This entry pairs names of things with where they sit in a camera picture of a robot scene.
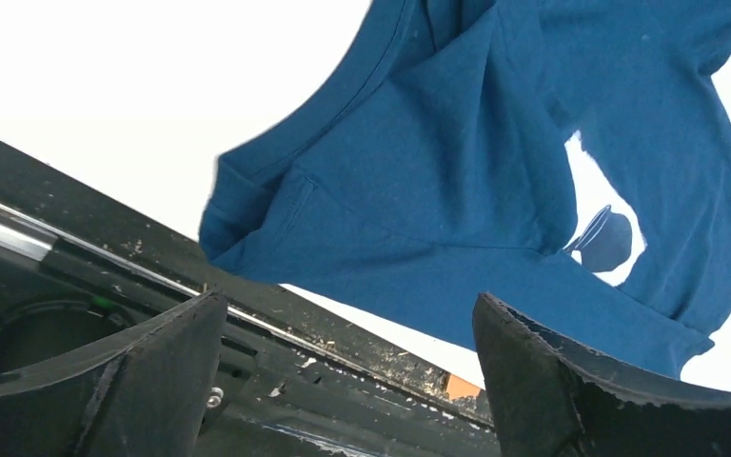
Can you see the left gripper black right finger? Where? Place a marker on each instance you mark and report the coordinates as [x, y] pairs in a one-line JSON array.
[[552, 396]]

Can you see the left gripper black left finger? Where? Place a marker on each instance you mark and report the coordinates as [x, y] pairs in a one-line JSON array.
[[138, 392]]

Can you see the blue t shirt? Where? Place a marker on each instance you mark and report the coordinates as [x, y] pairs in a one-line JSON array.
[[572, 158]]

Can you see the brown tape piece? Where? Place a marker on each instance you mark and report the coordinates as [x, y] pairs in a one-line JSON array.
[[457, 388]]

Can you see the black mounting base rail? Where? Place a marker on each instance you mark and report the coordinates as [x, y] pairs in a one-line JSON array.
[[292, 380]]

